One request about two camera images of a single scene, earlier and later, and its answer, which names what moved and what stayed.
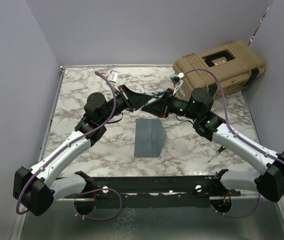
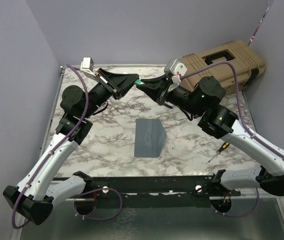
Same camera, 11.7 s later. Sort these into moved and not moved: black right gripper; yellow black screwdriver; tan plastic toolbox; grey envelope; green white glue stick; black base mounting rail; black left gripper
Moved: green white glue stick; black right gripper; black left gripper
Not moved: grey envelope; yellow black screwdriver; tan plastic toolbox; black base mounting rail
